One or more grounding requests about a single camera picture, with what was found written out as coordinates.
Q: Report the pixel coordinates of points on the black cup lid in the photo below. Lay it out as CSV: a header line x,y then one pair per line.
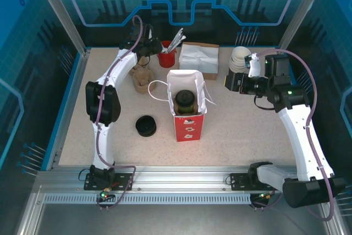
x,y
145,126
185,97

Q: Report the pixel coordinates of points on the green paper coffee cup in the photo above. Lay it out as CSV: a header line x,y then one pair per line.
x,y
185,109

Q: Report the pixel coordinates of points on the red paper takeout bag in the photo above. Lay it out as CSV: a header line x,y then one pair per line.
x,y
189,129

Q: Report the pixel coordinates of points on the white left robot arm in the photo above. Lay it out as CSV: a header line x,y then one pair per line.
x,y
121,64

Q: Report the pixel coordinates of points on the white paper packet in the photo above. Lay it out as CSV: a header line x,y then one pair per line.
x,y
165,49

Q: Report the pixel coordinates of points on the red straw holder cup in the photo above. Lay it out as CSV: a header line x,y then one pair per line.
x,y
167,60

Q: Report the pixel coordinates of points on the white wrapped straw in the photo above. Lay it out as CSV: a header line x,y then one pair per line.
x,y
180,41
177,37

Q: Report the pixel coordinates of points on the brown cardboard napkin box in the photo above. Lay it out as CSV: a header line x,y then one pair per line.
x,y
211,75

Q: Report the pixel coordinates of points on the white paper cup stack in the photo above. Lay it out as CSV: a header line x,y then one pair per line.
x,y
237,56

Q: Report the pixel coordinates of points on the pulp cup carrier stack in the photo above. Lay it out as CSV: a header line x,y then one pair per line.
x,y
143,81

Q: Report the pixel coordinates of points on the white paper napkins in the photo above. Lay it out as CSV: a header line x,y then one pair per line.
x,y
198,56

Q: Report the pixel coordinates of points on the blue table side trim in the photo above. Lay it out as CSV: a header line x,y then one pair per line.
x,y
74,86

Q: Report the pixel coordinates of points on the small LED circuit board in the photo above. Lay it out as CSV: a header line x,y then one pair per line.
x,y
105,195
264,196

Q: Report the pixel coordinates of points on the aluminium frame post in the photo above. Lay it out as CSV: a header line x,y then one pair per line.
x,y
60,12
301,12

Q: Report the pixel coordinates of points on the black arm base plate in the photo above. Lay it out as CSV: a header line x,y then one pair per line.
x,y
123,181
239,181

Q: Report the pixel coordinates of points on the aluminium front rail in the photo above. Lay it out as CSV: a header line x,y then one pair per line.
x,y
178,177

